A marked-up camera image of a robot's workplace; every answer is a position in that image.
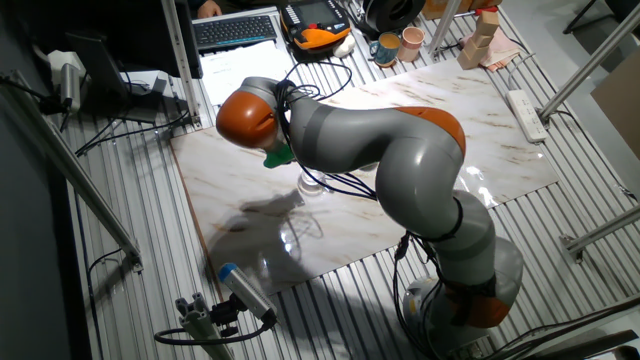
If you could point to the white power strip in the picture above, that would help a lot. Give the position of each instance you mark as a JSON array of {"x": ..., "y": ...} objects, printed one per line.
[{"x": 527, "y": 115}]

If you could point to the white marble pattern board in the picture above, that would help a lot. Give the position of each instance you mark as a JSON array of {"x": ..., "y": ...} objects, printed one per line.
[{"x": 240, "y": 175}]

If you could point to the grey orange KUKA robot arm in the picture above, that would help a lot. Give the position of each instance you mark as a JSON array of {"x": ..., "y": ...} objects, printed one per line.
[{"x": 410, "y": 170}]

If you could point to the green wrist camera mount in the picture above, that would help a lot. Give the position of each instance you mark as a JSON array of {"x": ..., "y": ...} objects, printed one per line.
[{"x": 277, "y": 157}]

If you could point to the clear glass mug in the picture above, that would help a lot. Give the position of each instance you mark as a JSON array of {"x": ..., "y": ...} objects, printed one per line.
[{"x": 310, "y": 184}]

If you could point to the pink cloth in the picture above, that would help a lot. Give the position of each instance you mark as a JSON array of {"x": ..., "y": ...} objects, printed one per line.
[{"x": 505, "y": 50}]

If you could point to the orange black teach pendant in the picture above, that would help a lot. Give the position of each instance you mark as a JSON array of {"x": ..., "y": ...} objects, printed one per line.
[{"x": 315, "y": 35}]

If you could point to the brown cardboard box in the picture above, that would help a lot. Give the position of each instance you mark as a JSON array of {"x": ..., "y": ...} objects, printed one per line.
[{"x": 475, "y": 5}]

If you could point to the black round spool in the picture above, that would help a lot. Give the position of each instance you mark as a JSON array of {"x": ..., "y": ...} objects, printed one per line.
[{"x": 392, "y": 12}]

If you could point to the brown cardboard panel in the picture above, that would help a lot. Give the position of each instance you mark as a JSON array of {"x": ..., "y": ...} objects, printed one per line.
[{"x": 620, "y": 105}]

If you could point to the teal mug with orange inside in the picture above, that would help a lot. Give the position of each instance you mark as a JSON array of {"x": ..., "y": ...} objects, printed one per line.
[{"x": 385, "y": 50}]

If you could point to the white grey cylindrical device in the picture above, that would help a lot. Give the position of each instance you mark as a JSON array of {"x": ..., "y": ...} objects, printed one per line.
[{"x": 70, "y": 82}]

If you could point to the white printed paper sheets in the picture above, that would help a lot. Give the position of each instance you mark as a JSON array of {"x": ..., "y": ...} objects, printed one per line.
[{"x": 240, "y": 75}]

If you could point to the stacked wooden blocks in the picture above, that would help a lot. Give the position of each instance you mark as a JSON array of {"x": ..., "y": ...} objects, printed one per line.
[{"x": 480, "y": 40}]

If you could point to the person's bare hand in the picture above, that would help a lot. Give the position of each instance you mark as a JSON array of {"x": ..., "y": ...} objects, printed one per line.
[{"x": 210, "y": 9}]

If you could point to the black camera clamp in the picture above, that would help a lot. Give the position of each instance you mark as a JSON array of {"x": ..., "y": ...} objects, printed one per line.
[{"x": 225, "y": 315}]

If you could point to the short aluminium profile stand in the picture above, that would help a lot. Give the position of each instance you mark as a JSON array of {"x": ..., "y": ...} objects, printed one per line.
[{"x": 200, "y": 325}]

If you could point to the black chair base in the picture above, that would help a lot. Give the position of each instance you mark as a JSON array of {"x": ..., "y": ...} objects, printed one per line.
[{"x": 610, "y": 10}]

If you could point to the aluminium frame post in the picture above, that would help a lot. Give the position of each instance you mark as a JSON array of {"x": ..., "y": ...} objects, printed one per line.
[
  {"x": 444, "y": 25},
  {"x": 180, "y": 60}
]

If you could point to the silver camera with blue cap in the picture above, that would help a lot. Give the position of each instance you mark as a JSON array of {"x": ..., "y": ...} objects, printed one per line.
[{"x": 245, "y": 290}]

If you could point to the long aluminium frame bar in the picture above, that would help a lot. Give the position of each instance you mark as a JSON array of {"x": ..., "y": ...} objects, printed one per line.
[{"x": 75, "y": 170}]

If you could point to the pink cup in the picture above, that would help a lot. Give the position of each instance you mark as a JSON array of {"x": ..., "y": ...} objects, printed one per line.
[{"x": 411, "y": 45}]

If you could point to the black computer keyboard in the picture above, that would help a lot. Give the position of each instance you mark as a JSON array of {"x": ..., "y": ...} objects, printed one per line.
[{"x": 235, "y": 31}]

